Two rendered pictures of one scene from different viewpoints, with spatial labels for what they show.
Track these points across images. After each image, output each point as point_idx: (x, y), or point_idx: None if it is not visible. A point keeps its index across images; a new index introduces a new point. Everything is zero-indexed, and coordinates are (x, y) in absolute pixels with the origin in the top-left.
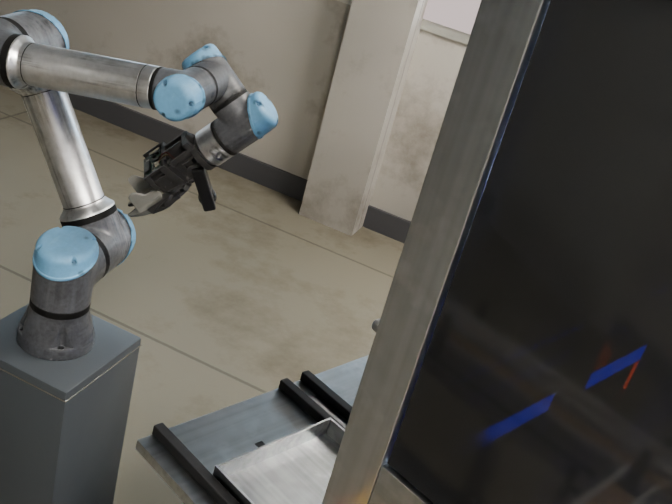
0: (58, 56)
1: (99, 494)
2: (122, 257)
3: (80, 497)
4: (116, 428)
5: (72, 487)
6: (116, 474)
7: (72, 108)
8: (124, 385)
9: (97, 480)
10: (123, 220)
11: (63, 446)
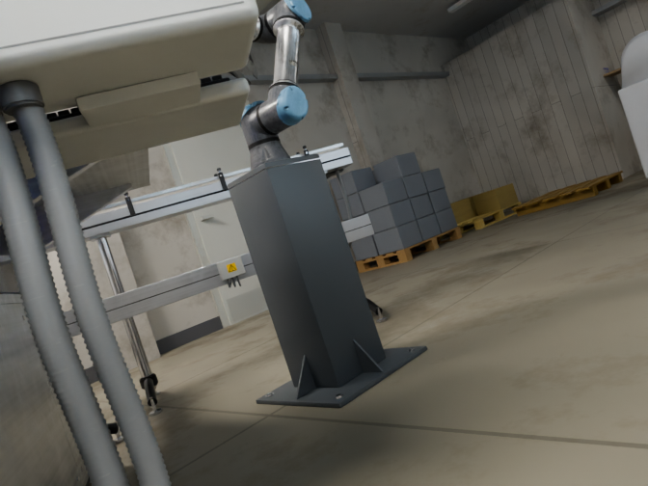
0: None
1: (289, 281)
2: (272, 113)
3: (272, 270)
4: (278, 229)
5: (260, 256)
6: (299, 274)
7: (282, 37)
8: (267, 196)
9: (281, 266)
10: (281, 91)
11: (240, 220)
